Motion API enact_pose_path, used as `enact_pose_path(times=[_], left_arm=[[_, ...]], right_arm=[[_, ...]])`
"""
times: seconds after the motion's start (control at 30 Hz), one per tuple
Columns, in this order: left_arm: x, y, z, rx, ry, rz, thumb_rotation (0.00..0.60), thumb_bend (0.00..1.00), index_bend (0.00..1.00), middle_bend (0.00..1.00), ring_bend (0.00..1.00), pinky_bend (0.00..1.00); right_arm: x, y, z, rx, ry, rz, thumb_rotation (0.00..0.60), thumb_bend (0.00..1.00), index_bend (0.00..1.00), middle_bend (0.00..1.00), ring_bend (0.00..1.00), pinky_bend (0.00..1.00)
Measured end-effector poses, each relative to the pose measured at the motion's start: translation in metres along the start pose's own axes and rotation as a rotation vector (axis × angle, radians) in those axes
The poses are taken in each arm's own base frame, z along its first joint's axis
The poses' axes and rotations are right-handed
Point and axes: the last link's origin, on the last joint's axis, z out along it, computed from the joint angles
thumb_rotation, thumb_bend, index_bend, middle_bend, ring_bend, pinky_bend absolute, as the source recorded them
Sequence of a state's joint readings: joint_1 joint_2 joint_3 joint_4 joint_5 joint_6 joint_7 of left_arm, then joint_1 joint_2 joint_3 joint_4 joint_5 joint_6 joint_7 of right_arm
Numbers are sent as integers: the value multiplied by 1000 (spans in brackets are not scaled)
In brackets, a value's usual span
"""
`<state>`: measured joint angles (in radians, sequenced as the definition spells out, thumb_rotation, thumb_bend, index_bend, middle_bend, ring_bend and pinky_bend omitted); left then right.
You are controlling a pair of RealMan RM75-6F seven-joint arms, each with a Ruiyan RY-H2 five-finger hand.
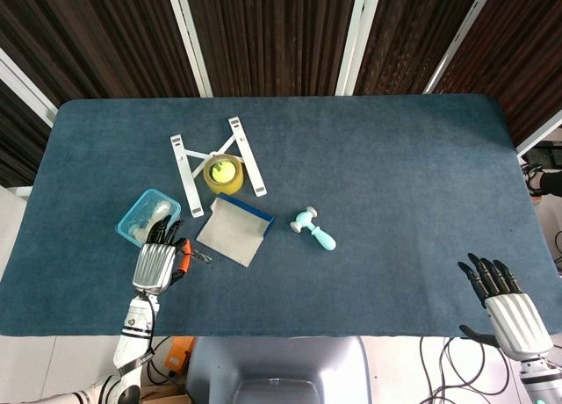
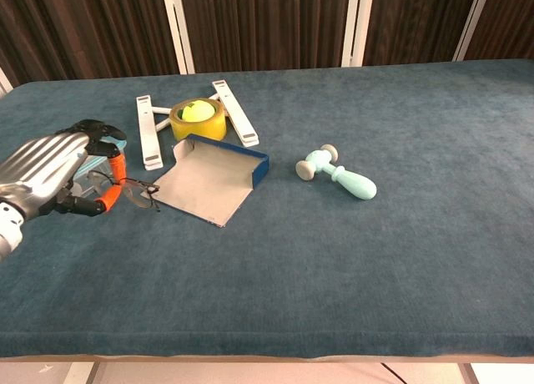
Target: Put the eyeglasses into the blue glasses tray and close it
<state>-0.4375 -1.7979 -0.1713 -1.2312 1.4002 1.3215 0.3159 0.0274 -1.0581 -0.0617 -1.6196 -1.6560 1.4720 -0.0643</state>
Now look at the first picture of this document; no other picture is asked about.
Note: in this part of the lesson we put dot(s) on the orange plastic device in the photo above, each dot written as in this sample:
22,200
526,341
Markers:
177,355

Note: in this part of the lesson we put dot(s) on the white folding laptop stand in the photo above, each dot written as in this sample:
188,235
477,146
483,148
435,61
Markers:
189,184

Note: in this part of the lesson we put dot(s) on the yellow-green tennis ball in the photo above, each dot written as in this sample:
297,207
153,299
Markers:
221,171

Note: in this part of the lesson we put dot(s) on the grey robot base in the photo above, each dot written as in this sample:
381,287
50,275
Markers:
281,369

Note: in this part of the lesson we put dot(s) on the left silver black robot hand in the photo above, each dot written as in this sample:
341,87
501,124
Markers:
153,263

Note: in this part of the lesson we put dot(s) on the clear blue plastic container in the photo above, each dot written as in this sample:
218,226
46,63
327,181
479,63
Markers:
140,211

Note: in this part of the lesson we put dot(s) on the yellow tape roll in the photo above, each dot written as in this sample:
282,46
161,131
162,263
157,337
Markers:
228,185

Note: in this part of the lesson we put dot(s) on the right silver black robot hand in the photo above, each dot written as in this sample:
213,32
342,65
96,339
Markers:
516,320

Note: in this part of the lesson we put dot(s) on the mint green toy hammer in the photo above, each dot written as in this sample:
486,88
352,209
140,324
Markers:
325,241

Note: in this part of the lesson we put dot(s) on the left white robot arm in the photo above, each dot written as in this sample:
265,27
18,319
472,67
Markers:
131,334

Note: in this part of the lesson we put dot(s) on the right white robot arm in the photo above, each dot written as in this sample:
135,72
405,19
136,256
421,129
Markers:
540,377

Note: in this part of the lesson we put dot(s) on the blue table cloth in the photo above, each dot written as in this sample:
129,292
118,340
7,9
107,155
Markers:
373,180

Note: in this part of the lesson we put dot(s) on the thin-framed eyeglasses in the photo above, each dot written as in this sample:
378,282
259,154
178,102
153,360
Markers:
203,257

